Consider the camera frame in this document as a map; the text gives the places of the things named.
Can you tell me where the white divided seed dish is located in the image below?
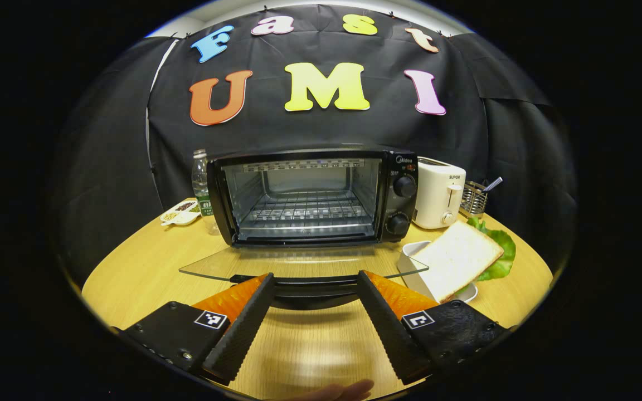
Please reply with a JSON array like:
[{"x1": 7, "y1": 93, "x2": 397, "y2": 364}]
[{"x1": 159, "y1": 199, "x2": 202, "y2": 227}]

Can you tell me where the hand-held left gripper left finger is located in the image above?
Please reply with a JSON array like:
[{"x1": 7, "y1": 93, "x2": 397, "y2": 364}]
[{"x1": 118, "y1": 273, "x2": 276, "y2": 386}]

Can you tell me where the black electric oven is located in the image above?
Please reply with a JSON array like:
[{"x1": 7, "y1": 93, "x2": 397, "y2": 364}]
[{"x1": 179, "y1": 146, "x2": 430, "y2": 310}]

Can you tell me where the lettuce bread sandwich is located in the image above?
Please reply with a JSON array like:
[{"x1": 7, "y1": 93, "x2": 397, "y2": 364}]
[{"x1": 410, "y1": 216, "x2": 517, "y2": 304}]

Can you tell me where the white rectangular plastic tray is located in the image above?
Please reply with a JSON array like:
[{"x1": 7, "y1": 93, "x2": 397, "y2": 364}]
[{"x1": 396, "y1": 241, "x2": 479, "y2": 304}]

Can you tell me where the clear plastic water bottle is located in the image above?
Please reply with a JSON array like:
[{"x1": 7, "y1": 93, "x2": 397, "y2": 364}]
[{"x1": 191, "y1": 149, "x2": 221, "y2": 236}]

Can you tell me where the metal wire utensil holder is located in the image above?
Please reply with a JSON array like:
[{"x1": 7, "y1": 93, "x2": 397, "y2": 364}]
[{"x1": 459, "y1": 181, "x2": 489, "y2": 219}]

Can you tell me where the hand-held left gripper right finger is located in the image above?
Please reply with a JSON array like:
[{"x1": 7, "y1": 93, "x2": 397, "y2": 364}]
[{"x1": 356, "y1": 270, "x2": 514, "y2": 386}]

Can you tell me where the black backdrop cloth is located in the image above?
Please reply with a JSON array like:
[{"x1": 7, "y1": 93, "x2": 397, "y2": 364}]
[{"x1": 48, "y1": 4, "x2": 578, "y2": 290}]

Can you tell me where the white toaster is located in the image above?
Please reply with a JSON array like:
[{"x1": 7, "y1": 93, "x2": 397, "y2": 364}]
[{"x1": 412, "y1": 157, "x2": 466, "y2": 230}]

